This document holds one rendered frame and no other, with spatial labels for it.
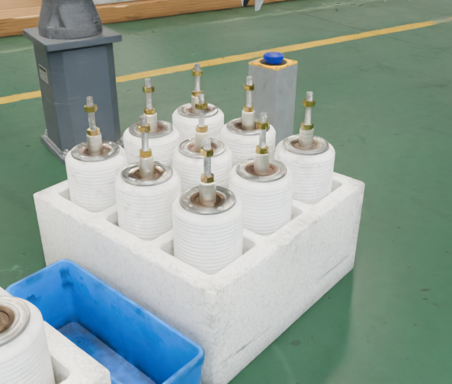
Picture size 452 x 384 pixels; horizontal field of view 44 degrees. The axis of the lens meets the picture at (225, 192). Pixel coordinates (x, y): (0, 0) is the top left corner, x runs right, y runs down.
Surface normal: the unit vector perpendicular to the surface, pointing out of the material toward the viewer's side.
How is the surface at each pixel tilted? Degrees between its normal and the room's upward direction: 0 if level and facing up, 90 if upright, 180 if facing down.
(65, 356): 0
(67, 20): 72
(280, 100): 90
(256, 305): 90
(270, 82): 90
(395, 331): 0
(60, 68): 90
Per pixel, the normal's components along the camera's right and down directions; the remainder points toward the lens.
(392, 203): 0.00, -0.88
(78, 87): 0.55, 0.40
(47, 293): 0.75, 0.29
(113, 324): -0.66, 0.33
